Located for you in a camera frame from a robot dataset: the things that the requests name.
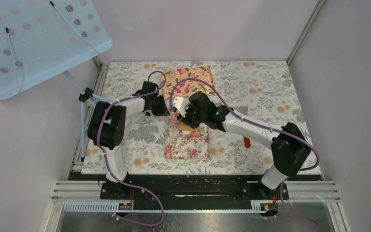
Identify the yellow floral rectangular tray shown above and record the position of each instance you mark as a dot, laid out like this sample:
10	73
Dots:
189	87

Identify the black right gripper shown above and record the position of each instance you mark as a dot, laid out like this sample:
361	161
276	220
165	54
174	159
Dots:
186	120

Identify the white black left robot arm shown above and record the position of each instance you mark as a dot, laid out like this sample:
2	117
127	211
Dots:
108	123

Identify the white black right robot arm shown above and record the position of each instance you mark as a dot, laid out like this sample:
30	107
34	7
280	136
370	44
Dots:
287	144

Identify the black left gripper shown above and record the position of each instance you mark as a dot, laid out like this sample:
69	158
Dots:
163	111

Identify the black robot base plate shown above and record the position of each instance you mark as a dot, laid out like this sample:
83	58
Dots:
189	191

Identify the wooden dough roller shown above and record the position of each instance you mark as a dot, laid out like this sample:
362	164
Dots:
184	127

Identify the red handled metal scraper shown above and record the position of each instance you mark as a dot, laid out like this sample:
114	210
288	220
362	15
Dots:
244	110

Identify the light blue perforated music stand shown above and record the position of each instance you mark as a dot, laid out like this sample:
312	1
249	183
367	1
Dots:
40	39

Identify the white slotted cable duct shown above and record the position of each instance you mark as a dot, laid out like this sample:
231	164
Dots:
123	207

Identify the floral grey table mat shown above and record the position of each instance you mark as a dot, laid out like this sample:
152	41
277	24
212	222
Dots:
264	87

